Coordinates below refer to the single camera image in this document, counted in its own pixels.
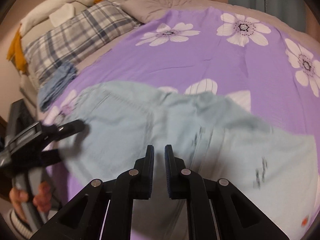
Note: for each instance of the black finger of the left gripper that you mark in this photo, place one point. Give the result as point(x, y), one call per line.
point(57, 133)

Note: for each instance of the purple floral bed sheet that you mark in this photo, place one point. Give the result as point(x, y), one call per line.
point(235, 98)

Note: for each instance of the white plush toy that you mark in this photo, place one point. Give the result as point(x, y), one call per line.
point(57, 11)

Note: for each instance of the plaid pillow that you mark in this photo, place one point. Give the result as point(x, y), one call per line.
point(76, 39)

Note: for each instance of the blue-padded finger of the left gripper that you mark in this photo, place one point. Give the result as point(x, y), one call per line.
point(51, 157)

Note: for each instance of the folded blue denim cloth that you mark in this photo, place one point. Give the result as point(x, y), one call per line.
point(55, 86)

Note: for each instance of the person's left hand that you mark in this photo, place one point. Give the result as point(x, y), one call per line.
point(23, 203)

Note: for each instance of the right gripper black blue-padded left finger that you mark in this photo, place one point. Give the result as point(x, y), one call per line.
point(131, 185)

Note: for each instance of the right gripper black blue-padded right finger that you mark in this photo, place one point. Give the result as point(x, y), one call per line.
point(185, 184)

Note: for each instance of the light blue strawberry pants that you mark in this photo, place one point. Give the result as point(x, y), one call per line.
point(214, 136)

